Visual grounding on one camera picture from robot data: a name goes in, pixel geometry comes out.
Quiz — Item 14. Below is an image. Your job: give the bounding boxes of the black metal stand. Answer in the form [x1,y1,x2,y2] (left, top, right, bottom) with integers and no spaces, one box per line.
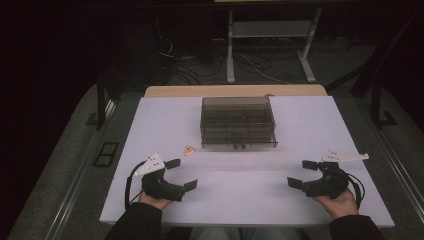
[87,73,117,131]
[370,82,398,130]

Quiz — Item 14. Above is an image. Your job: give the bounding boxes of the transparent grey drawer organizer box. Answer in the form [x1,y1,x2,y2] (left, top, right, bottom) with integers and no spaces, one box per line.
[199,96,279,150]

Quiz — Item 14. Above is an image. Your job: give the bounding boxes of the person's left hand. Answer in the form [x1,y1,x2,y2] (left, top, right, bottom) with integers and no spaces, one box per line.
[138,190,174,211]

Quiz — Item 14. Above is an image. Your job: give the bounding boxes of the aluminium floor rail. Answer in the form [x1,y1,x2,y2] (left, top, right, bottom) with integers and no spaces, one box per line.
[361,109,424,214]
[44,99,118,240]

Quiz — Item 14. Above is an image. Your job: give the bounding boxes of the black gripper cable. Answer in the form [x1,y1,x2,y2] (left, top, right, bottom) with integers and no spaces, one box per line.
[346,173,366,210]
[124,160,148,211]

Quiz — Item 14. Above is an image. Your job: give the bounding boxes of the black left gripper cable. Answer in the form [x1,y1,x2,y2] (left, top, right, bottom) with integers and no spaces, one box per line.
[124,160,148,211]

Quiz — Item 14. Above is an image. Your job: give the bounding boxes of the white cable on floor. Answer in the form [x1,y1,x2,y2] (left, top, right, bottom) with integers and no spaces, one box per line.
[237,52,292,85]

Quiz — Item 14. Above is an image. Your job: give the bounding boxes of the person's right hand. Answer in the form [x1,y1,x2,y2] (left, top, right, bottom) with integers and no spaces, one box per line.
[313,188,360,220]

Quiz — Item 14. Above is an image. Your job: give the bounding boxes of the black cables on floor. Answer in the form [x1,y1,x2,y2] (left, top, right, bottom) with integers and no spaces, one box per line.
[156,34,234,86]

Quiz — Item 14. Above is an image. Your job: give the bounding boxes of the black floor socket frame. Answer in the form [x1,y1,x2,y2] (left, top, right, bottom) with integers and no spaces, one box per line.
[92,141,120,168]

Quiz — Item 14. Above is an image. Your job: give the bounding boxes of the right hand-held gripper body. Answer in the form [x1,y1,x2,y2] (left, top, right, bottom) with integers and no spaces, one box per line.
[301,149,370,200]

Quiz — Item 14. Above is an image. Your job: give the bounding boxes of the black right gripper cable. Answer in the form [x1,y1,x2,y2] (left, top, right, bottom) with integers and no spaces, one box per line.
[346,173,366,210]

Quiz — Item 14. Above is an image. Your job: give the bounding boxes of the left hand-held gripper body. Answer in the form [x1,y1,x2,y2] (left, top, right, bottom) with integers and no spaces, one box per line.
[133,152,186,203]

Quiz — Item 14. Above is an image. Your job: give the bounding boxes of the light wooden table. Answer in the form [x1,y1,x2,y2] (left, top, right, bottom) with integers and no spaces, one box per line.
[143,84,329,98]

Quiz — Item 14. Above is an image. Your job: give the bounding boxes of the white metal desk frame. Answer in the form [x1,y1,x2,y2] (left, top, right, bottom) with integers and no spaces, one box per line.
[226,7,323,84]

